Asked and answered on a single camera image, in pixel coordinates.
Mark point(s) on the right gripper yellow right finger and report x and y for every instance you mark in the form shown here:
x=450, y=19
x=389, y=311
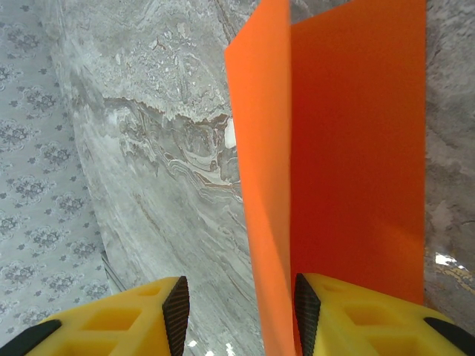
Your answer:
x=371, y=322

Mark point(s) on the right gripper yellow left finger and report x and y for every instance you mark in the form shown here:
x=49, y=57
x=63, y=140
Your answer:
x=111, y=322

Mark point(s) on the orange paper sheet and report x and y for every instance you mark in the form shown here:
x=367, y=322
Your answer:
x=352, y=148

